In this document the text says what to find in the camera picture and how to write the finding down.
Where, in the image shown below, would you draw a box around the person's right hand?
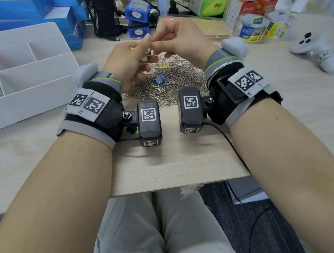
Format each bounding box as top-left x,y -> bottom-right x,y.
150,14 -> 220,70

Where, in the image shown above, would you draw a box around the person's left hand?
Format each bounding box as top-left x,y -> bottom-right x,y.
102,33 -> 156,94

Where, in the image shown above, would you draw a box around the beige binder clip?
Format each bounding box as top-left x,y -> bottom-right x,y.
140,47 -> 159,64

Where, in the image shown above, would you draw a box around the person's right forearm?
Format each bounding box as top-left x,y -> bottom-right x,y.
227,93 -> 334,253

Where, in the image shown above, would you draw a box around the person's left forearm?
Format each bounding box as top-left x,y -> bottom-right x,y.
0,126 -> 120,253

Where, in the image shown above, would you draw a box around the large blue label device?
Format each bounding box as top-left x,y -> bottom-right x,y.
124,0 -> 153,24

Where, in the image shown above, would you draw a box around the pile of silver paper clips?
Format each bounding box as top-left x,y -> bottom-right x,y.
120,53 -> 212,112

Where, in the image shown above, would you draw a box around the black power adapter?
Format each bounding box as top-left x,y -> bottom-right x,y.
167,0 -> 189,16

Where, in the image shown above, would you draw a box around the brown cardboard sheet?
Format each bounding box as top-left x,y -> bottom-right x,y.
155,14 -> 233,44

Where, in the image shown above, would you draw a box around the black mesh pen holder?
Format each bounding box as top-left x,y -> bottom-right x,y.
87,0 -> 123,40

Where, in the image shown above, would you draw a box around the grey left tracker knob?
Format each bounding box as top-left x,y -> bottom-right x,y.
71,63 -> 100,89

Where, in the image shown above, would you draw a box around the grey tracker knob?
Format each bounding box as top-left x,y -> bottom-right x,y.
71,63 -> 100,89
221,37 -> 251,62

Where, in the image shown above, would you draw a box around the green carton box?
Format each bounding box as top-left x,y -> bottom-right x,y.
188,0 -> 240,19

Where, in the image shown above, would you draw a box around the grey right tracker knob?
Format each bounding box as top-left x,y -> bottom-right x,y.
221,37 -> 251,62

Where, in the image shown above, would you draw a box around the white red carton box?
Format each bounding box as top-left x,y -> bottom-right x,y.
222,0 -> 261,30

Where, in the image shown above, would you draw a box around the wrapped tape roll blue label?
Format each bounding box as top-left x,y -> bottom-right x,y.
232,13 -> 270,45

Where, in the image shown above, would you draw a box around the orange red carton box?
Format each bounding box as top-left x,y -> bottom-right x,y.
248,0 -> 279,16

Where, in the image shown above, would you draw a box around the stack of blue boxes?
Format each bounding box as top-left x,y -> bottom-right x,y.
0,0 -> 91,55

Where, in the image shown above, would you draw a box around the wrapped tape roll yellow label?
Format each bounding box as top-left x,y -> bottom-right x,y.
262,10 -> 292,41

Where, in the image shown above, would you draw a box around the white desk organizer tray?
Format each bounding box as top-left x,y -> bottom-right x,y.
0,20 -> 86,133

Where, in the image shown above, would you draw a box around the white handheld controller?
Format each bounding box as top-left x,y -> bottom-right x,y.
288,30 -> 334,75

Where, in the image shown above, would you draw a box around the grey cabinet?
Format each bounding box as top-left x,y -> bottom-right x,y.
226,177 -> 271,206

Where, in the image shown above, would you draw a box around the person's light trousers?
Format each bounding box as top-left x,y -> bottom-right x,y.
86,183 -> 241,253

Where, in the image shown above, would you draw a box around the black left wrist strap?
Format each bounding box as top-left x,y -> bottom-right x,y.
52,70 -> 127,153

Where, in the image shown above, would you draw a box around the black wrist strap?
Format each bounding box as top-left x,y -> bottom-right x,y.
203,45 -> 285,127
52,70 -> 127,153

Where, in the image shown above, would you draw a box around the black right wrist strap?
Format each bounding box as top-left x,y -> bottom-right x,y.
203,45 -> 285,127

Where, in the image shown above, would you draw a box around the black camera cable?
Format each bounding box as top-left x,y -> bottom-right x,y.
204,119 -> 253,180

